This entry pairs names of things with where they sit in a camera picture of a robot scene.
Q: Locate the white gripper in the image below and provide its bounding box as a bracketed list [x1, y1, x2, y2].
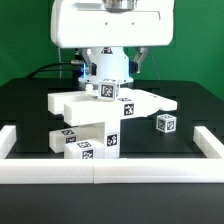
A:
[51, 0, 174, 75]

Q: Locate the white chair back part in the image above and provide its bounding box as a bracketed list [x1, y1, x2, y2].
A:
[48, 88, 177, 126]

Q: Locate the white chair seat part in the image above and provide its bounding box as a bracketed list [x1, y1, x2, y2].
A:
[79, 120, 120, 159]

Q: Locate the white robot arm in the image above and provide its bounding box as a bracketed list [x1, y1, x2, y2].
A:
[51, 0, 175, 85]

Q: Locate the black cable bundle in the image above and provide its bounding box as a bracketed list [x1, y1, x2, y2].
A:
[26, 61, 84, 80]

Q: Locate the white hanging cable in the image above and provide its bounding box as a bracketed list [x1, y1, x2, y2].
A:
[56, 46, 64, 80]

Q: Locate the white U-shaped fence frame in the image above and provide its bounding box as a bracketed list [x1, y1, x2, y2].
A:
[0, 125, 224, 184]

